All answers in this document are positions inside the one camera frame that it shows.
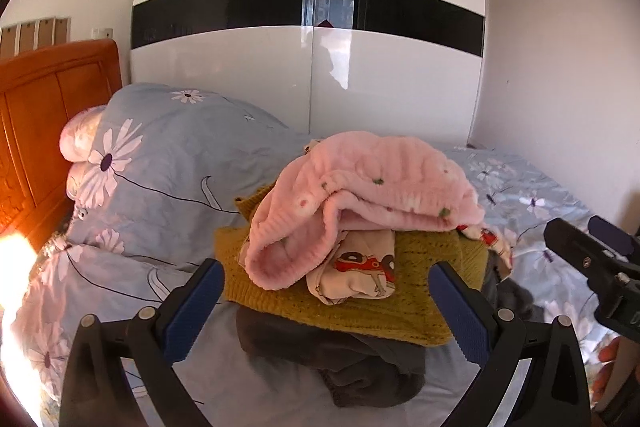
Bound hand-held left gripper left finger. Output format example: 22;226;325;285
59;258;226;427

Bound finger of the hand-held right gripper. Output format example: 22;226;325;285
544;218;626;303
587;215;640;261

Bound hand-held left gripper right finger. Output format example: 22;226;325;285
427;261;592;427

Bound pink fleece garment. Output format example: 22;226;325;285
245;131;486;292

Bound person's right hand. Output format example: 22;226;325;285
591;338;623;405

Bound mustard knit sweater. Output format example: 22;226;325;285
214;184;493;348

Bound blue floral bed sheet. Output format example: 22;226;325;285
115;142;626;427

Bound dark grey garment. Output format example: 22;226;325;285
235;252;546;408

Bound car print garment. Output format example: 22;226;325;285
237;138;516;306

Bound blue floral quilt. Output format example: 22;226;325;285
10;82;321;423

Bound pink pillow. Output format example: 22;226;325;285
59;106;107;162

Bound orange wooden headboard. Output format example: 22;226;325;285
0;38;124;253

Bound tan wooden slats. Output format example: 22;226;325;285
0;18;71;58

